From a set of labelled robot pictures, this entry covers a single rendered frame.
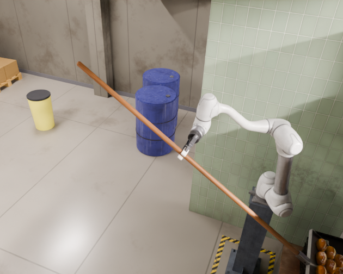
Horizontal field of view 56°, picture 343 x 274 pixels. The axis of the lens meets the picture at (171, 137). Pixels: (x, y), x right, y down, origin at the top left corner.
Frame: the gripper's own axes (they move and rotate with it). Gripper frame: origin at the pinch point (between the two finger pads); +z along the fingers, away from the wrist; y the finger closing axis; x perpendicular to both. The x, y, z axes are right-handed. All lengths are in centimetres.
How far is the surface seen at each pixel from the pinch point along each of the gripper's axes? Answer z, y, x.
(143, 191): -123, 203, -19
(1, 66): -267, 370, 324
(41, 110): -175, 279, 174
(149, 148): -191, 204, 11
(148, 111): -191, 153, 44
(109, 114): -263, 279, 100
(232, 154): -119, 64, -53
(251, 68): -120, -16, -6
